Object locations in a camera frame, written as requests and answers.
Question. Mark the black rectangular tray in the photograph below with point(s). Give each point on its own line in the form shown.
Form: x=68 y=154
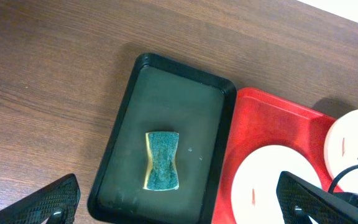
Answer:
x=165 y=95

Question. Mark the white plate with red smear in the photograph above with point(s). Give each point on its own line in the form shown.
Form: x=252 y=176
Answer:
x=253 y=194

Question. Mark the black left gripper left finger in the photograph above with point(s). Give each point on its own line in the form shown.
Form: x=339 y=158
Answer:
x=55 y=203

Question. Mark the green yellow sponge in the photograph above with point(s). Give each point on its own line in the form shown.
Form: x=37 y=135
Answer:
x=161 y=172

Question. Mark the red plastic tray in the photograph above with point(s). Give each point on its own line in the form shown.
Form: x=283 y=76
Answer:
x=262 y=119

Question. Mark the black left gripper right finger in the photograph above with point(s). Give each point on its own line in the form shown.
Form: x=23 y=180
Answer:
x=302 y=202

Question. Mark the white plate at tray corner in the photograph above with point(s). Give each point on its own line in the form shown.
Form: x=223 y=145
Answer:
x=341 y=150

